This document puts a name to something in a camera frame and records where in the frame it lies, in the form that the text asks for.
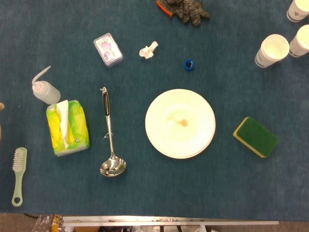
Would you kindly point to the pale green scrub brush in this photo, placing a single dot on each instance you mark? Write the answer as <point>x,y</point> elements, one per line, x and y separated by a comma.
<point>18,176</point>

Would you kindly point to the green yellow sponge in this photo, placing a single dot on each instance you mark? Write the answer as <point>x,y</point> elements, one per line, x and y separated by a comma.
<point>257,136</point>

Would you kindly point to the green yellow tissue pack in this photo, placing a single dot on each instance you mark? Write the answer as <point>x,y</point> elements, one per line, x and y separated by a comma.
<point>77,120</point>

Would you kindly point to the aluminium frame rail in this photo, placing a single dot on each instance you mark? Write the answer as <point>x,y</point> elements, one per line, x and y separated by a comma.
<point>169,221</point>

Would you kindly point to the blue felt table cloth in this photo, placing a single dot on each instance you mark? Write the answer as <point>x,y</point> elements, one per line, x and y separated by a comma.
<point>154,188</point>

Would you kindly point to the clear plastic card box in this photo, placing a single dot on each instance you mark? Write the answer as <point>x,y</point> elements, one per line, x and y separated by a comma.
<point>108,49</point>

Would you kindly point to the grey striped work glove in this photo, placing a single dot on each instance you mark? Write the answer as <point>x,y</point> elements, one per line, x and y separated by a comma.
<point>188,12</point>

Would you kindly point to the steel ladle black grip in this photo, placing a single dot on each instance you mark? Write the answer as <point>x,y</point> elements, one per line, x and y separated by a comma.
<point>106,106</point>

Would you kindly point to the white round plate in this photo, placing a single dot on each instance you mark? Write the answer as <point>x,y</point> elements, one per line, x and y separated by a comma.
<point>169,145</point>

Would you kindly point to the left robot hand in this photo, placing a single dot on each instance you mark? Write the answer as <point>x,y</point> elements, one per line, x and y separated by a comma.
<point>1,106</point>

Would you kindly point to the white paper cup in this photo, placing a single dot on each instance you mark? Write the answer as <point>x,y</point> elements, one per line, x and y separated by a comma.
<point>301,41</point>
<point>298,10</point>
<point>274,47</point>

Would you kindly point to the clear crinkled plastic bag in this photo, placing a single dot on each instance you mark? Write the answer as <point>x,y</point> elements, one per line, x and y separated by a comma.
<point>46,223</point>

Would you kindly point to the translucent squeeze wash bottle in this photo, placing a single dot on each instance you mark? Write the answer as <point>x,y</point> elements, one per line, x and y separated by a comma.
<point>48,94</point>

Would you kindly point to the crumpled white tissue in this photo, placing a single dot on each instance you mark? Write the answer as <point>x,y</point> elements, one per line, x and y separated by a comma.
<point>146,52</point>

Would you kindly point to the blue bottle cap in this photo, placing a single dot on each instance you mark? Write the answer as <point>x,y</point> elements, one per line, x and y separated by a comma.
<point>187,65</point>

